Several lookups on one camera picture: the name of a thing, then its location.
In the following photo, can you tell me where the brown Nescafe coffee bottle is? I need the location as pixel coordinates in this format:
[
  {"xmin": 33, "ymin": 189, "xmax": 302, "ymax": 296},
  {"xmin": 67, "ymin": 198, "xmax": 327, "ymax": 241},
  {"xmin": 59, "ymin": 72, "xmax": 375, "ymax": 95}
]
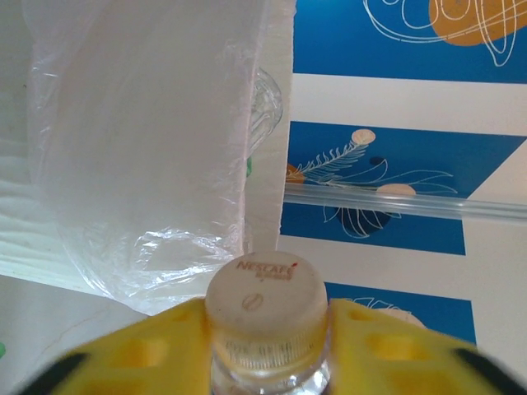
[{"xmin": 204, "ymin": 249, "xmax": 333, "ymax": 395}]

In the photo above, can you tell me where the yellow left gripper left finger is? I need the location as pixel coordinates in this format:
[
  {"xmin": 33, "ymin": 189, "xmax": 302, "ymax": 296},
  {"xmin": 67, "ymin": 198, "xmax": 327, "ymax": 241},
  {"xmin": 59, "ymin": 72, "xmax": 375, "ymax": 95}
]
[{"xmin": 7, "ymin": 299, "xmax": 215, "ymax": 395}]

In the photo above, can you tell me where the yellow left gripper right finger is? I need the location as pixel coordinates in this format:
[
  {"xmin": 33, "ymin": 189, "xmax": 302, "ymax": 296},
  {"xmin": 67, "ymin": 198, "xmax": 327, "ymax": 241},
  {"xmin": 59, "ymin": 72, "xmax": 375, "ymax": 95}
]
[{"xmin": 324, "ymin": 299, "xmax": 520, "ymax": 395}]

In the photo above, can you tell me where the aluminium corner post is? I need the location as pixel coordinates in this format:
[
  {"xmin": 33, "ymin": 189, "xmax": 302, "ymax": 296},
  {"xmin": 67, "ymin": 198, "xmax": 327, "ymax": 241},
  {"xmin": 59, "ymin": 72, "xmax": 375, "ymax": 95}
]
[{"xmin": 282, "ymin": 183, "xmax": 527, "ymax": 225}]

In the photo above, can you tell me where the clear plastic bin liner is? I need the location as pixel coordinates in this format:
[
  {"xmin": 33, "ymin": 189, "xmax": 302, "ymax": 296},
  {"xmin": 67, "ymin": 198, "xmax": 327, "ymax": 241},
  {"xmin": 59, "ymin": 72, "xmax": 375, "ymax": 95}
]
[{"xmin": 24, "ymin": 0, "xmax": 285, "ymax": 316}]

